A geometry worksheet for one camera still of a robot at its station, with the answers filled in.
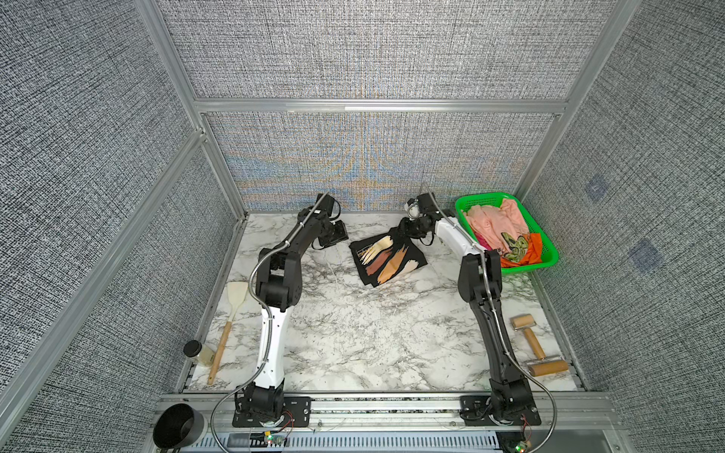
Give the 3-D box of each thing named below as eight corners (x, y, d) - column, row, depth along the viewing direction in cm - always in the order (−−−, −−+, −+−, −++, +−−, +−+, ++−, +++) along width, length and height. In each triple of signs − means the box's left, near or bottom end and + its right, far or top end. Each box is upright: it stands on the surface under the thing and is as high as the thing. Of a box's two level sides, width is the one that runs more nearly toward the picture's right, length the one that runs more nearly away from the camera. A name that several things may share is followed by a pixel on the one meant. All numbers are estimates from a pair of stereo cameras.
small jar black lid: (195, 365, 82) (179, 356, 75) (200, 350, 84) (186, 340, 77) (212, 365, 82) (199, 356, 75) (217, 350, 84) (204, 340, 77)
